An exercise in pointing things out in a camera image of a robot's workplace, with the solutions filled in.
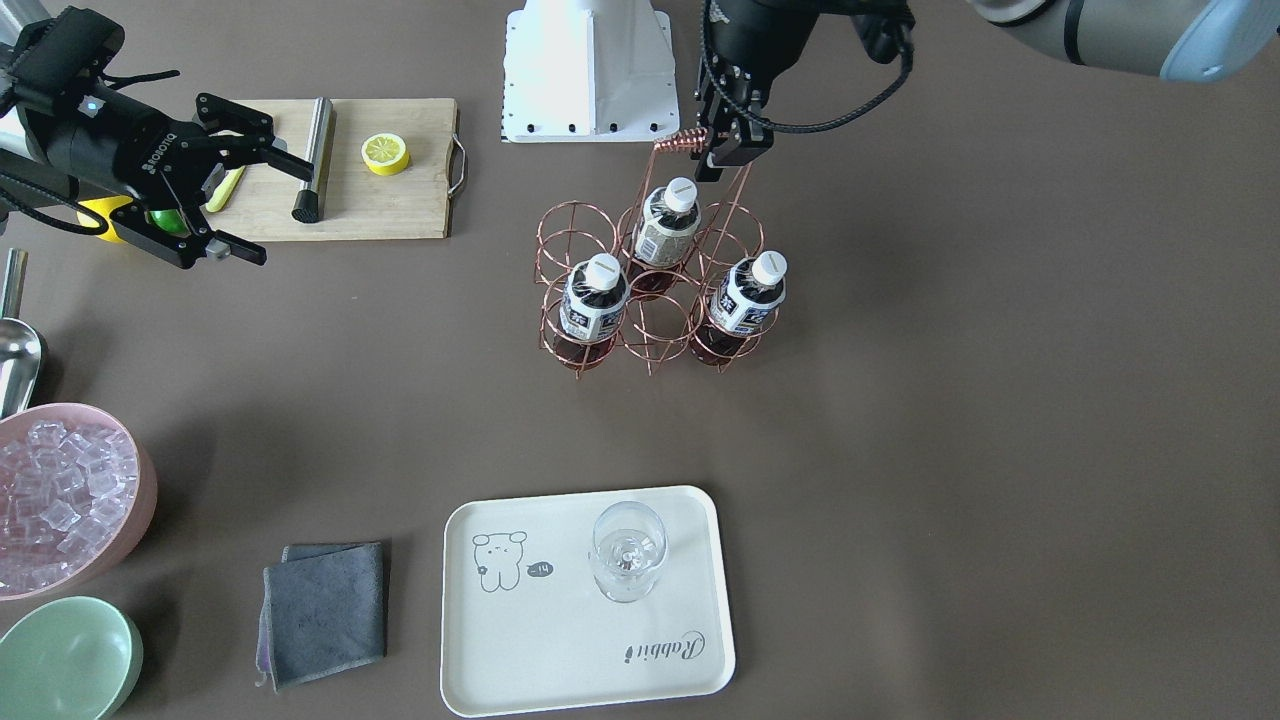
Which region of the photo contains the clear wine glass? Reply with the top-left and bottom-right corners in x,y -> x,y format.
589,501 -> 668,603

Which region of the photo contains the green lime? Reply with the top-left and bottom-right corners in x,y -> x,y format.
147,209 -> 189,238

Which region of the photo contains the cream rabbit tray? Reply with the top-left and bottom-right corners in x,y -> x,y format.
440,486 -> 737,717

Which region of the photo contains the pink ribbed ice bowl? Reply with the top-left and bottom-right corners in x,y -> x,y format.
1,404 -> 157,602

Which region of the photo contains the mint green bowl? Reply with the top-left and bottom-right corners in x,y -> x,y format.
1,596 -> 145,719

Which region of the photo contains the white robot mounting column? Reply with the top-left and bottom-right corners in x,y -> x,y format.
500,1 -> 681,143

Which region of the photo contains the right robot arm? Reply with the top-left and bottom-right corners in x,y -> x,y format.
3,1 -> 314,269

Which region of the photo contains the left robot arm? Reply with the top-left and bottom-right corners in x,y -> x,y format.
692,1 -> 1279,182

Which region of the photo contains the grey folded cloth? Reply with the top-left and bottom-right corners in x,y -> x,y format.
256,542 -> 387,692

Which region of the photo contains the bamboo cutting board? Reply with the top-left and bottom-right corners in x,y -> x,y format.
207,97 -> 460,245

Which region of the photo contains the tea bottle white cap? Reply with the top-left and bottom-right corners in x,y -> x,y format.
690,250 -> 788,366
553,252 -> 631,372
627,177 -> 701,297

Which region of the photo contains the yellow plastic knife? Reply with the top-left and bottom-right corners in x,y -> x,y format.
204,167 -> 246,213

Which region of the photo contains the stainless steel ice scoop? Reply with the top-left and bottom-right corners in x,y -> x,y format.
1,249 -> 46,419

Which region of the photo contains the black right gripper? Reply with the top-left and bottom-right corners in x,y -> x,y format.
29,92 -> 314,269

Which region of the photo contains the copper wire bottle basket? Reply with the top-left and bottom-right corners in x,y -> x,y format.
534,128 -> 773,377

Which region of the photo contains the half lemon slice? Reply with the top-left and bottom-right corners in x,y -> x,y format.
360,132 -> 411,176

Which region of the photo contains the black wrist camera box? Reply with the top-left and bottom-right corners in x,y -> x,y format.
3,6 -> 125,117

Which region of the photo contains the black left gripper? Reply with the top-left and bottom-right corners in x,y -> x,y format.
694,1 -> 826,184

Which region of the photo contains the yellow lemon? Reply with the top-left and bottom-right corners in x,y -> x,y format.
76,195 -> 136,243

